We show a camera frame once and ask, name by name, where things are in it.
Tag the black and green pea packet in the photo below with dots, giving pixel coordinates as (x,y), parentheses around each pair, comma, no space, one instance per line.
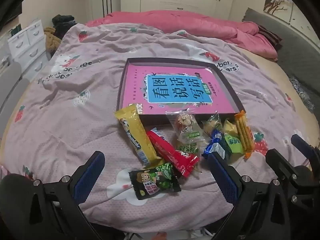
(150,182)

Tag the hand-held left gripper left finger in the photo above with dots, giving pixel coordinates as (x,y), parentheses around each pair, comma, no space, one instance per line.
(88,177)

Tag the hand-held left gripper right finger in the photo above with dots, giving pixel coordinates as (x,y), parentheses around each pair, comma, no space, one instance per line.
(222,180)

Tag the white drawer cabinet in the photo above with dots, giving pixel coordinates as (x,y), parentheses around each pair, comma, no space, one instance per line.
(30,47)

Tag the green and yellow roll packet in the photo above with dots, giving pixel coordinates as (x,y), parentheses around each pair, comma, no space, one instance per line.
(233,140)

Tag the blue cookie packet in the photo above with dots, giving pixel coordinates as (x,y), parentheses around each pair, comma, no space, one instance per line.
(215,142)

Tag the pink quilt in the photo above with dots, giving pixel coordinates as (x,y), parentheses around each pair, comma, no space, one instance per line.
(200,27)

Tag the dark patterned cloth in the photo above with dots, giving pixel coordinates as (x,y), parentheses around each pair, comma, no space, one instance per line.
(302,92)

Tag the yellow snack bar packet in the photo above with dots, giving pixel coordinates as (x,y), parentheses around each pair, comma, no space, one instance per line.
(136,135)

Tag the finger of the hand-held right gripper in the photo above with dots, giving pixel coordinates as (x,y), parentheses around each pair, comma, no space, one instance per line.
(303,146)
(282,162)

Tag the brown knitted cloth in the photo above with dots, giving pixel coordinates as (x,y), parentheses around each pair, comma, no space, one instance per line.
(52,41)

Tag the dark striped pillow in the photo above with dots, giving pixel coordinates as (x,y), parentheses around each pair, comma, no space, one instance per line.
(270,36)

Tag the dark shallow cardboard box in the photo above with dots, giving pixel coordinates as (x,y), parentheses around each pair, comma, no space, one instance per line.
(132,121)

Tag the pink and blue book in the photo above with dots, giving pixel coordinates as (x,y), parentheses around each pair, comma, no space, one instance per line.
(175,92)

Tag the grey padded headboard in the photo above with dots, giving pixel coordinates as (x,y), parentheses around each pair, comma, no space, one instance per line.
(297,45)

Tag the tree wall poster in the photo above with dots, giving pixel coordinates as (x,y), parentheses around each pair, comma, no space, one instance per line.
(278,0)

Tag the clear brown pastry packet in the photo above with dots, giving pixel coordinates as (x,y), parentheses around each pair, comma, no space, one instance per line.
(185,123)

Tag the orange cracker packet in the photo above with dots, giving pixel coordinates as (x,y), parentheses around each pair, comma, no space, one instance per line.
(243,132)

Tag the dark green bottle pack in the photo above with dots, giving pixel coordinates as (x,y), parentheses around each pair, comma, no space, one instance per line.
(15,30)

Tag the dark clothes pile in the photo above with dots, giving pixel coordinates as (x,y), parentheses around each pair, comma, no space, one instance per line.
(63,26)

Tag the red snack packet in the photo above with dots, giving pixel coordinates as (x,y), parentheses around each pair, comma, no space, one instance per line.
(170,155)

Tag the beige bed sheet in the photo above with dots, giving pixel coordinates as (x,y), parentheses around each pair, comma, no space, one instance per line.
(272,75)

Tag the purple strawberry printed blanket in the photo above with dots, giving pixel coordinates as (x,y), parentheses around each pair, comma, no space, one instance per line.
(82,120)

